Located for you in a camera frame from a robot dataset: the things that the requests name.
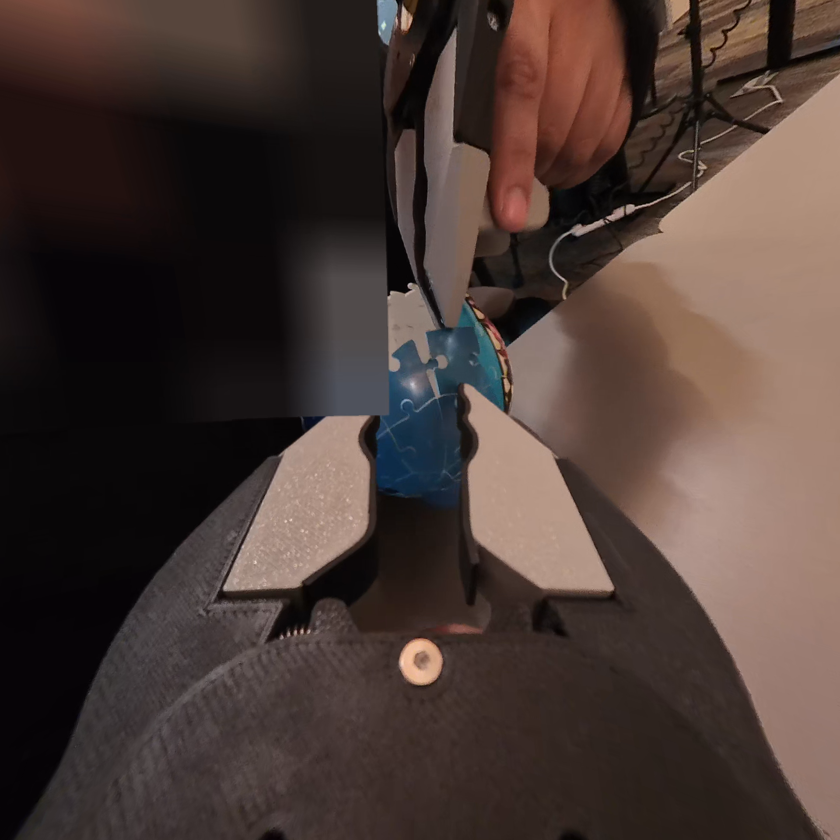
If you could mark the person's left hand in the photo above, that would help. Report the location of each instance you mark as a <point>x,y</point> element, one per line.
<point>564,85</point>

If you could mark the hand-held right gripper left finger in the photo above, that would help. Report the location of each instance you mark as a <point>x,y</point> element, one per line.
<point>308,512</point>

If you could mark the person's dark clothed torso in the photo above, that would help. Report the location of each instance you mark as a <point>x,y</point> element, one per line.
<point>79,590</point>

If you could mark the black tripod stand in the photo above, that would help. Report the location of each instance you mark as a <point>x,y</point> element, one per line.
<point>695,79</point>

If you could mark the person's left forearm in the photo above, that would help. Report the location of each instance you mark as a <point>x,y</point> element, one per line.
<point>640,19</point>

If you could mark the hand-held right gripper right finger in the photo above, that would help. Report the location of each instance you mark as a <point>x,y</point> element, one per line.
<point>531,518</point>

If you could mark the blue puzzle ball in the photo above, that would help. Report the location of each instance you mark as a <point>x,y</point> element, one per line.
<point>420,420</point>

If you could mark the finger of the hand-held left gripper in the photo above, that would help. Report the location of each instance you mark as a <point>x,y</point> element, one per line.
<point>405,197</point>
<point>456,216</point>

